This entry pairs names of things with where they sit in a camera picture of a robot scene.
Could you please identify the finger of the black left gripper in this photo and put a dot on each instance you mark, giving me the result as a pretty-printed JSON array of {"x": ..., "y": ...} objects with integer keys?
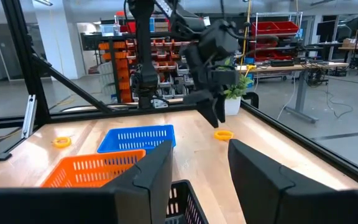
[
  {"x": 210, "y": 113},
  {"x": 221, "y": 109}
]

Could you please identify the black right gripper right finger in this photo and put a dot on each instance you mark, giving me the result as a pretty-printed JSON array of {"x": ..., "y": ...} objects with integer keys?
[{"x": 269, "y": 199}]

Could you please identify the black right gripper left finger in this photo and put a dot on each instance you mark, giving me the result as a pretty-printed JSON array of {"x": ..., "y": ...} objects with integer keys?
[{"x": 135, "y": 202}]

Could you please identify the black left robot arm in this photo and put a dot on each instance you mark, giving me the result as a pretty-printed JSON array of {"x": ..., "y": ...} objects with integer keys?
[{"x": 145, "y": 46}]

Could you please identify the green plant in white pot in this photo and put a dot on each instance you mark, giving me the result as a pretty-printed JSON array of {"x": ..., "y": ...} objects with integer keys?
[{"x": 232, "y": 107}]

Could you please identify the black plastic basket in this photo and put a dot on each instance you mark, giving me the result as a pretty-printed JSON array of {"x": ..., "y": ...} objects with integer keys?
[{"x": 179, "y": 183}]

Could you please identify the red plastic storage bin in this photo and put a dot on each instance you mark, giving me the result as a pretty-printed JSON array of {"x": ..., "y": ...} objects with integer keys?
[
  {"x": 266, "y": 28},
  {"x": 287, "y": 27}
]

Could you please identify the orange plastic basket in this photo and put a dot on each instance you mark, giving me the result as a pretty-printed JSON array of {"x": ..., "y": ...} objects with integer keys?
[{"x": 104, "y": 154}]

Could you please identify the blue plastic basket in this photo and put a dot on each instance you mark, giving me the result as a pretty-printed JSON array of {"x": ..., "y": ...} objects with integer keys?
[{"x": 135, "y": 127}]

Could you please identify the wooden desk with grey legs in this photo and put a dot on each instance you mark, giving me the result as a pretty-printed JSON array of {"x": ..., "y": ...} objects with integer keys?
[{"x": 291, "y": 67}]

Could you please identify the parts rack with orange bins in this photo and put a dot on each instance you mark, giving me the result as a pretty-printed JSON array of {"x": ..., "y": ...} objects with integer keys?
[{"x": 123, "y": 81}]

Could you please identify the clear plastic box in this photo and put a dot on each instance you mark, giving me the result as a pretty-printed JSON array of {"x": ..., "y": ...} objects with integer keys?
[{"x": 109, "y": 30}]

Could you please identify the black monitor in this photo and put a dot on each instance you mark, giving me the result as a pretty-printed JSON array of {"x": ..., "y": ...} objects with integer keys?
[{"x": 325, "y": 31}]

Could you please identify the silver aluminium bar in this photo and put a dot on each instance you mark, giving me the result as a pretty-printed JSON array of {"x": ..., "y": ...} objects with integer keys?
[{"x": 29, "y": 116}]

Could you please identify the black aluminium table frame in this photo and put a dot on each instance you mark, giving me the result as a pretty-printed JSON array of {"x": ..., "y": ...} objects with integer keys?
[{"x": 23, "y": 62}]

